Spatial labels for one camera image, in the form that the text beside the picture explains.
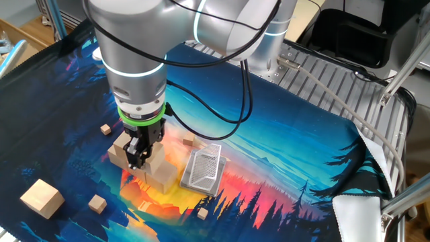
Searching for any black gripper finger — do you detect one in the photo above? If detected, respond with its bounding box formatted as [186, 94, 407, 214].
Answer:
[123, 136, 151, 171]

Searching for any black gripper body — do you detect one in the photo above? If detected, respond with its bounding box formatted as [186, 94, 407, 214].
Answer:
[122, 118, 167, 153]

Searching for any silver metal mesh holder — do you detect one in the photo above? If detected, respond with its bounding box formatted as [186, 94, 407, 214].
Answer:
[179, 143, 227, 198]

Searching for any colourful forest print cloth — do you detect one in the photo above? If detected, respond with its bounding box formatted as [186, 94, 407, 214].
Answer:
[0, 18, 394, 242]

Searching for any wooden crate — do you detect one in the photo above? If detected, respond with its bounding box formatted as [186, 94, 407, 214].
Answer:
[0, 18, 48, 68]

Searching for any light blue object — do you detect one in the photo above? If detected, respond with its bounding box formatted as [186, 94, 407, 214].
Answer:
[0, 39, 28, 79]

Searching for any black case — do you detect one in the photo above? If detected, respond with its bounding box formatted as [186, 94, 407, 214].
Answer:
[308, 8, 397, 69]

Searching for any green wrist adapter ring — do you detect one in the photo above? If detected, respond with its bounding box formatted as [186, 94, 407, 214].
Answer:
[117, 103, 167, 128]

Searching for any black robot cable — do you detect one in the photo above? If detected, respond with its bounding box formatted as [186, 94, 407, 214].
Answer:
[82, 0, 283, 141]

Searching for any aluminium frame rail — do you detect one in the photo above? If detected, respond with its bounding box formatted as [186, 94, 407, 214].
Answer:
[35, 0, 88, 31]

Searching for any blue post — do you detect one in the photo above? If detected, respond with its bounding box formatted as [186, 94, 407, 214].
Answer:
[46, 0, 68, 41]

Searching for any thick grey cable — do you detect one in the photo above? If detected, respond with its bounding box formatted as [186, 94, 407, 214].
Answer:
[277, 55, 406, 192]

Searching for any aluminium frame strut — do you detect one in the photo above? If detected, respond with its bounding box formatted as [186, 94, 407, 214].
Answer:
[380, 173, 430, 242]
[378, 35, 430, 107]

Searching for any black cable bundle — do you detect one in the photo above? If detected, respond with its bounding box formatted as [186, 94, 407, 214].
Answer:
[349, 63, 418, 135]

